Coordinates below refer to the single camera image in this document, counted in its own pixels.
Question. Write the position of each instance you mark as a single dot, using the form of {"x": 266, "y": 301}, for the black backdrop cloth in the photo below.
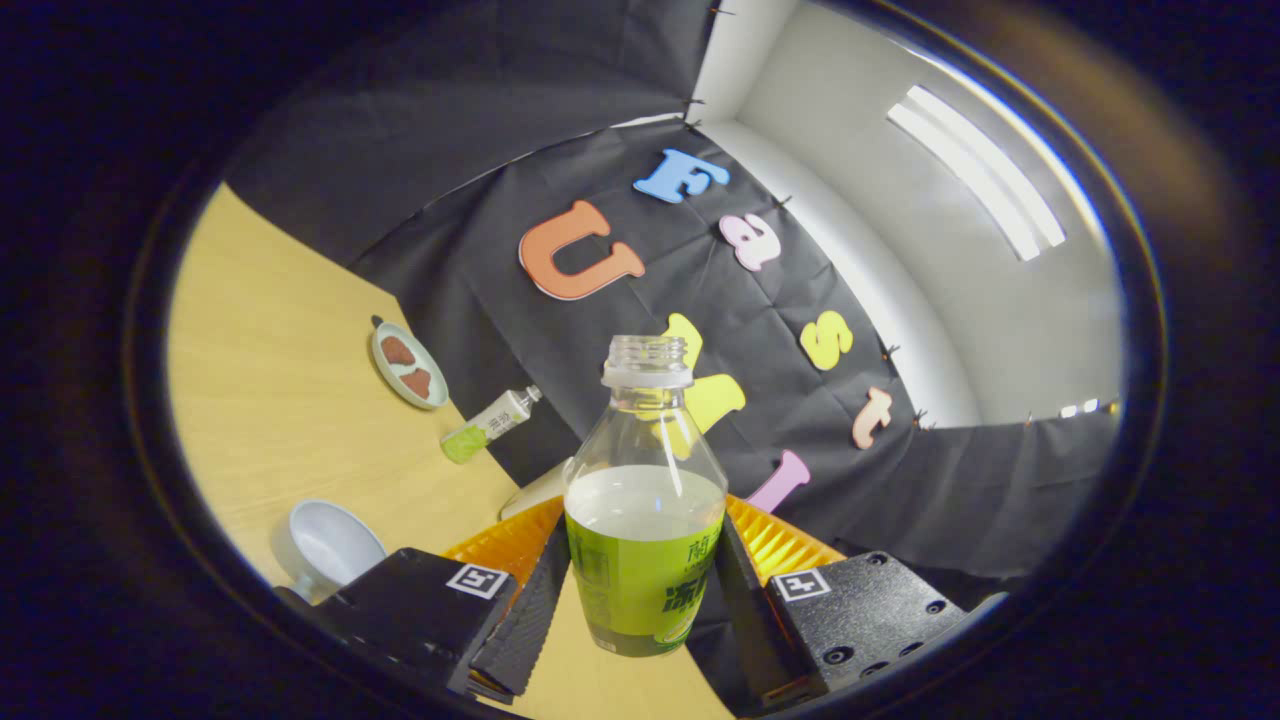
{"x": 480, "y": 120}

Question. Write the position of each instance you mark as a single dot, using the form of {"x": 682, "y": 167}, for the wooden table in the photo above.
{"x": 280, "y": 400}

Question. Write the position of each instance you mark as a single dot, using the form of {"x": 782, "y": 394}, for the white toaster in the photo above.
{"x": 540, "y": 490}

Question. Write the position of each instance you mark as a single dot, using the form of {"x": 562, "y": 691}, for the ceiling light panel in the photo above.
{"x": 975, "y": 175}

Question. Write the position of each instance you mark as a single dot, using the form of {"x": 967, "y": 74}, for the slim green liquid bottle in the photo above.
{"x": 490, "y": 425}

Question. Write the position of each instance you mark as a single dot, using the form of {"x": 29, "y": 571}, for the green label juice bottle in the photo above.
{"x": 645, "y": 570}

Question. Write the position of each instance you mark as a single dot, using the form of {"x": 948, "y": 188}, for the white cup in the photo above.
{"x": 330, "y": 545}

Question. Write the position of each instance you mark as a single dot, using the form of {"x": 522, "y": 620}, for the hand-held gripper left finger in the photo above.
{"x": 410, "y": 610}

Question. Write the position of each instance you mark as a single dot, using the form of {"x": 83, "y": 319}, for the brown food piece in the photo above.
{"x": 417, "y": 383}
{"x": 398, "y": 351}

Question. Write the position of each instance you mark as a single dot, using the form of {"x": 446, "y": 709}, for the pale green plate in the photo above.
{"x": 385, "y": 372}

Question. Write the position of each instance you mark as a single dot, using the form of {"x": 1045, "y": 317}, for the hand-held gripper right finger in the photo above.
{"x": 870, "y": 610}

